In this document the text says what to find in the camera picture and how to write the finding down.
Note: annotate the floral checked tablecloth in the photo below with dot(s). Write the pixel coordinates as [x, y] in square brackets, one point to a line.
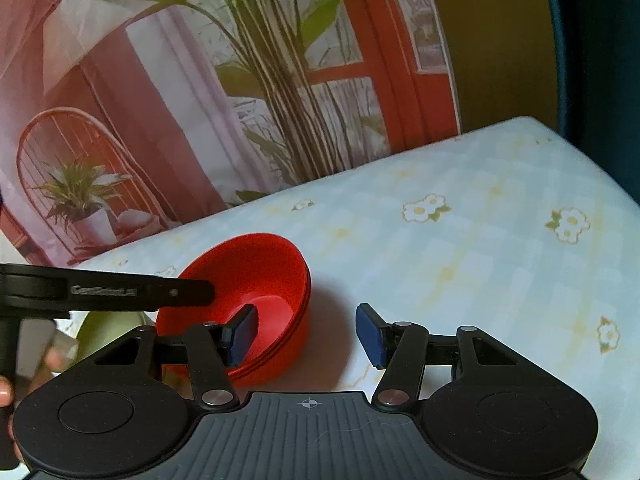
[450, 260]

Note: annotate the person's left hand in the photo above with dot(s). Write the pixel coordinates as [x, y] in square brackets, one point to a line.
[4, 391]

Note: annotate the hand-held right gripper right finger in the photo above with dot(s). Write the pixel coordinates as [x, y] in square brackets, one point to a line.
[368, 334]

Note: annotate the olive green bowl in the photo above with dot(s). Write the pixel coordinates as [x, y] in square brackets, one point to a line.
[110, 335]

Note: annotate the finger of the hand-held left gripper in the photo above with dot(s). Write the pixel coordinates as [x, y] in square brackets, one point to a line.
[185, 292]

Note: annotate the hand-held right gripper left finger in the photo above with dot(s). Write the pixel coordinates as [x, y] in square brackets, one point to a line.
[245, 334]

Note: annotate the printed plant backdrop cloth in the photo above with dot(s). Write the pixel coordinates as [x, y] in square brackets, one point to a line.
[175, 85]

